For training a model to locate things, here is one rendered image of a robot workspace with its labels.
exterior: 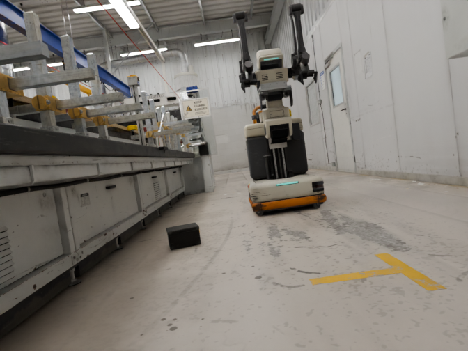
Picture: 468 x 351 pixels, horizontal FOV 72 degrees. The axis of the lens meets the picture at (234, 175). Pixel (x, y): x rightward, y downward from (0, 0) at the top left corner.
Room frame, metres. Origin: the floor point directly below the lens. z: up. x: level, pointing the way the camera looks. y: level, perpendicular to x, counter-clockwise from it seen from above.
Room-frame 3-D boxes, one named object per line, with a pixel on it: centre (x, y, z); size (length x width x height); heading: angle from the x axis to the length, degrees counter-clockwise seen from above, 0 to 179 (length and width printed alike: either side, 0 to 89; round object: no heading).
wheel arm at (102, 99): (1.22, 0.59, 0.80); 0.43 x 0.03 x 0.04; 90
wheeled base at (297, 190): (2.99, -0.43, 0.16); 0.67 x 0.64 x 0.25; 0
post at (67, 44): (1.43, 0.64, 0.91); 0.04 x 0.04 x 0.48; 0
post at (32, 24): (1.18, 0.64, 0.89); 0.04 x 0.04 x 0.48; 0
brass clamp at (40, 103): (1.20, 0.64, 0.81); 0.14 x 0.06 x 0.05; 0
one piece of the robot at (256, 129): (3.08, -0.43, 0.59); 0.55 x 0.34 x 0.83; 90
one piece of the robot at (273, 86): (2.70, -0.43, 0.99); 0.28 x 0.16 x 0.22; 90
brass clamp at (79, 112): (1.45, 0.64, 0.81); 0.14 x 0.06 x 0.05; 0
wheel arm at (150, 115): (1.72, 0.59, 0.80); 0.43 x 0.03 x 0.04; 90
